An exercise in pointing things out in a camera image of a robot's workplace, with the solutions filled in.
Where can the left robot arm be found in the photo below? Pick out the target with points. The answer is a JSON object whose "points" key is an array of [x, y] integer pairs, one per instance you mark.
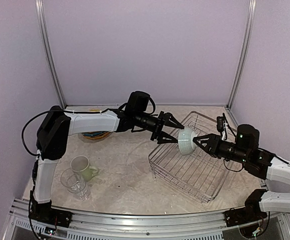
{"points": [[58, 124]]}

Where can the right aluminium corner post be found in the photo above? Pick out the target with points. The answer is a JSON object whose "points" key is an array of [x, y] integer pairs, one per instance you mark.
{"points": [[243, 53]]}

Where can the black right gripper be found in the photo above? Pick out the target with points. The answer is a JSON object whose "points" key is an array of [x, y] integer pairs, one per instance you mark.
{"points": [[212, 142]]}

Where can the clear glass cup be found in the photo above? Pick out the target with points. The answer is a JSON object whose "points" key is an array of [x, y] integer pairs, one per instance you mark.
{"points": [[79, 187], [66, 174]]}

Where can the blue polka dot plate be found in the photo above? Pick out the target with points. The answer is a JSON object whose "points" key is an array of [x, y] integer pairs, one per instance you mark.
{"points": [[95, 135]]}

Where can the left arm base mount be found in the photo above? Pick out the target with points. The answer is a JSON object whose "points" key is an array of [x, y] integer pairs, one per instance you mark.
{"points": [[45, 213]]}

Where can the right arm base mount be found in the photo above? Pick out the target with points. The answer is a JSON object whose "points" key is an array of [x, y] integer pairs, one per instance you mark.
{"points": [[245, 212]]}

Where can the left aluminium corner post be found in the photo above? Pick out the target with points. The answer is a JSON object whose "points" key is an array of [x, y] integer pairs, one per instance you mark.
{"points": [[39, 5]]}

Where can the metal wire dish rack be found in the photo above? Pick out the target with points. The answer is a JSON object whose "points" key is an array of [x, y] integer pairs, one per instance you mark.
{"points": [[197, 174]]}

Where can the white green ceramic bowl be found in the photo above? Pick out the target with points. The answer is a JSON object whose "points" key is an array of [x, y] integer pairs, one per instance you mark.
{"points": [[186, 144]]}

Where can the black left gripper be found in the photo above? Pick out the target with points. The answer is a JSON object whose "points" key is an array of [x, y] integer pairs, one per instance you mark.
{"points": [[160, 125]]}

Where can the light green mug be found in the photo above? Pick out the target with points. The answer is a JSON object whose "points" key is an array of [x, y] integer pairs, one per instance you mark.
{"points": [[81, 165]]}

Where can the aluminium front frame rail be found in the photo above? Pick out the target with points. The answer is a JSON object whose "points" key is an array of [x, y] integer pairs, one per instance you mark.
{"points": [[91, 225]]}

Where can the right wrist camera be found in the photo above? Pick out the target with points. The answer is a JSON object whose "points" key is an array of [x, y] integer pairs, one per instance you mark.
{"points": [[222, 126]]}

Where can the aluminium corner post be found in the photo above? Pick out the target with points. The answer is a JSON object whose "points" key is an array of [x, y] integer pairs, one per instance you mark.
{"points": [[39, 5], [243, 53]]}

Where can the yellow polka dot plate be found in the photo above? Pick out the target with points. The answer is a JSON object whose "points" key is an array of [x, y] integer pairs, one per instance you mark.
{"points": [[94, 110], [95, 138]]}

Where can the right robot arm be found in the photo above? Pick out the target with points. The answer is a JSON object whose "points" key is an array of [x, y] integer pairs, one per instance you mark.
{"points": [[258, 162]]}

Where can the clear glass cup back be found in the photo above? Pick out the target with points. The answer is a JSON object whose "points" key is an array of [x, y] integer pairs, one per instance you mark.
{"points": [[79, 187]]}

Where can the clear glass cup front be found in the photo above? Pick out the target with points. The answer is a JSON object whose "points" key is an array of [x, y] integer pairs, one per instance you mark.
{"points": [[66, 174]]}

